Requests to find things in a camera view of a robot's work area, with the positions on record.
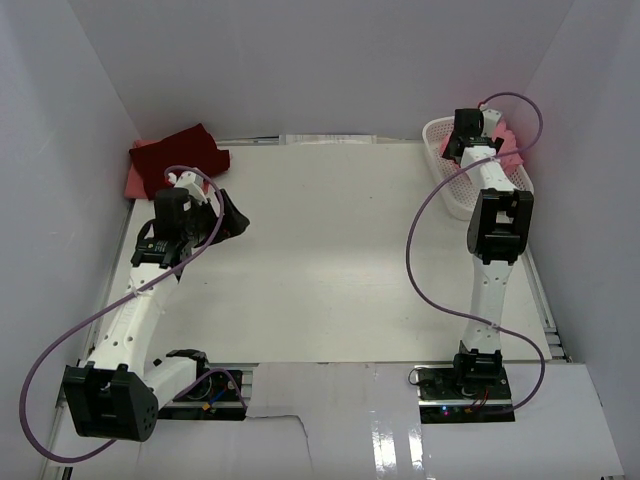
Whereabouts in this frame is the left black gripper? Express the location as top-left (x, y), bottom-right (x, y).
top-left (182, 189), bottom-right (249, 248)

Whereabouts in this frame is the folded salmon t shirt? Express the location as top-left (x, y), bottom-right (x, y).
top-left (124, 139), bottom-right (154, 200)

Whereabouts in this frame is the pink t shirt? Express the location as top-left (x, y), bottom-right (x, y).
top-left (439, 119), bottom-right (524, 175)

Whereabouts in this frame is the folded dark red t shirt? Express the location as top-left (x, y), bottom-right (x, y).
top-left (129, 123), bottom-right (231, 200)

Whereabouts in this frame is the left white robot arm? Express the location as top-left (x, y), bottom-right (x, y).
top-left (62, 167), bottom-right (250, 442)

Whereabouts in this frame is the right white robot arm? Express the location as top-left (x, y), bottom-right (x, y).
top-left (442, 108), bottom-right (534, 399)

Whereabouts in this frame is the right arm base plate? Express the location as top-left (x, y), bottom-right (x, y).
top-left (407, 366), bottom-right (515, 425)

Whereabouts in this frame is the white paper sheet front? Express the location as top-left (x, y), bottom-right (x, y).
top-left (61, 364), bottom-right (625, 479)

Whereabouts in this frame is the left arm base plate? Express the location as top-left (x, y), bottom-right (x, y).
top-left (159, 368), bottom-right (253, 421)

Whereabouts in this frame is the white perforated plastic basket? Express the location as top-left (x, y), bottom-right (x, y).
top-left (422, 116), bottom-right (534, 221)

